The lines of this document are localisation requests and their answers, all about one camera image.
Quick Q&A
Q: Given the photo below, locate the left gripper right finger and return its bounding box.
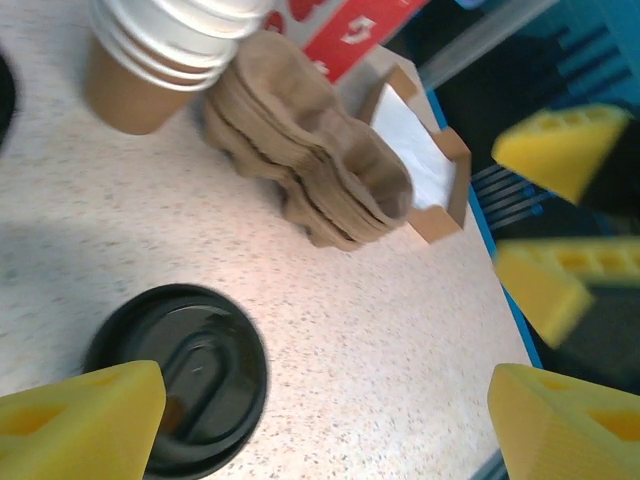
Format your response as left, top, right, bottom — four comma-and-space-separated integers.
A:
487, 363, 640, 480

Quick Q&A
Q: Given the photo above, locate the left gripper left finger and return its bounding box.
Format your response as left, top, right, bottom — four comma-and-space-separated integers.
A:
0, 359, 167, 480

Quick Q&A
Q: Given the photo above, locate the black plastic cup lid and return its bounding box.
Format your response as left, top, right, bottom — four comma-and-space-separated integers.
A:
82, 283, 270, 479
0, 48, 17, 151

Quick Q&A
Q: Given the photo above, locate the red white paper bag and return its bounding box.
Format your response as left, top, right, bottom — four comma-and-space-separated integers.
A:
259, 0, 432, 85

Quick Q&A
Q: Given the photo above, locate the brown cardboard napkin tray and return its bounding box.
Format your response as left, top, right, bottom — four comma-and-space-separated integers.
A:
357, 63, 474, 245

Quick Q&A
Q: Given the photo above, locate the white paper napkin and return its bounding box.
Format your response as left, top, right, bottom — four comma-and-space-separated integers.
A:
369, 82, 459, 211

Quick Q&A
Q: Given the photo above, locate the brown paper cup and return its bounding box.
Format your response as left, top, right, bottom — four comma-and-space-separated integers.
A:
82, 22, 237, 136

